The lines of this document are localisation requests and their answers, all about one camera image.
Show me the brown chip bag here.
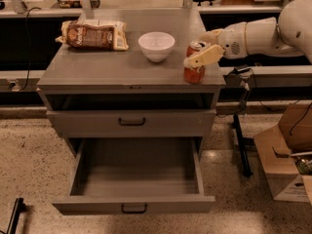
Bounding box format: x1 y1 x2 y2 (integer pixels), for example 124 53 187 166
56 19 129 51

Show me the white ceramic bowl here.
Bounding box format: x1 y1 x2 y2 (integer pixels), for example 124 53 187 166
138 32 176 62

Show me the open grey bottom drawer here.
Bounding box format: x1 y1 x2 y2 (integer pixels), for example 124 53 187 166
53 137 215 215

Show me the grey drawer cabinet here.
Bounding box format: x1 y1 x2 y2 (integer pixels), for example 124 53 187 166
38 8 225 152

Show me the black power cable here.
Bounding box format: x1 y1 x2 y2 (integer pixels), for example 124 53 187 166
19 7 43 92

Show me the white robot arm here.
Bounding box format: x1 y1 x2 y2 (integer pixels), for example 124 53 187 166
183 0 312 70

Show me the brown cardboard box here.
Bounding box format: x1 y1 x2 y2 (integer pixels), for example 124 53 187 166
253 104 312 204

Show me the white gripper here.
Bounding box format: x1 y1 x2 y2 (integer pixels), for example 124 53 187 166
183 22 248 69

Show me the closed grey middle drawer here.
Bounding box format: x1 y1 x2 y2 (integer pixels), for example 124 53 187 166
47 109 215 138

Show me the black camera tripod stand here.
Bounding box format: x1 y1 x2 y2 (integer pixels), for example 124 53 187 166
227 65 253 177

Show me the red coke can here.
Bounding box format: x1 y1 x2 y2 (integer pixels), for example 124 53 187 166
184 41 206 84

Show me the black bar bottom left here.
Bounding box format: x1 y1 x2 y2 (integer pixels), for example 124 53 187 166
0 198 26 234

